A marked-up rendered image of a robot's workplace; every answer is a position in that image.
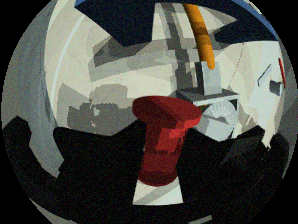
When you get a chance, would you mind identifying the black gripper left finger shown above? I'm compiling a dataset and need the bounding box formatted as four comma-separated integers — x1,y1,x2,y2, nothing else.
53,119,146,204

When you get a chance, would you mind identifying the grey flat bar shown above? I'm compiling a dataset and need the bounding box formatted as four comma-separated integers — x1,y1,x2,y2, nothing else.
257,64,273,87

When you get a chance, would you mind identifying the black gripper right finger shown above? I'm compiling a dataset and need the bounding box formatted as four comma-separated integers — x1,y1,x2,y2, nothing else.
176,128,259,202

